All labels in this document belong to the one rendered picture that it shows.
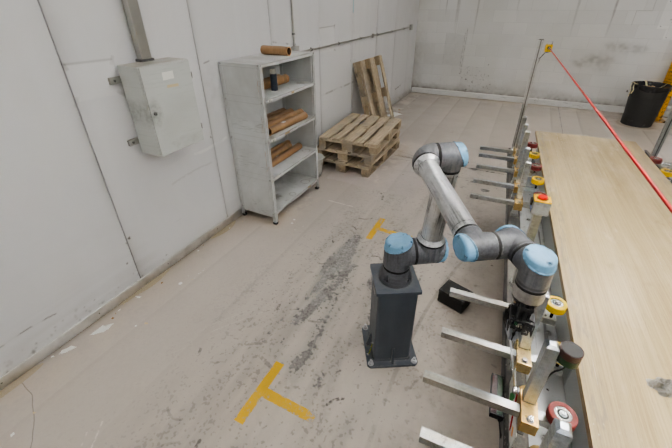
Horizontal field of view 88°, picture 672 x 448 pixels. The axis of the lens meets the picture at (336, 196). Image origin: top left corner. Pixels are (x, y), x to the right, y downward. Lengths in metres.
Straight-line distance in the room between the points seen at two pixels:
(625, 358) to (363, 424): 1.28
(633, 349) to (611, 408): 0.30
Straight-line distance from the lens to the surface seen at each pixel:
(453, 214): 1.28
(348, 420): 2.28
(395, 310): 2.14
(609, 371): 1.62
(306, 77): 3.90
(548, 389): 1.84
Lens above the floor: 2.01
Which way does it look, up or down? 29 degrees down
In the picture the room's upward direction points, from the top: straight up
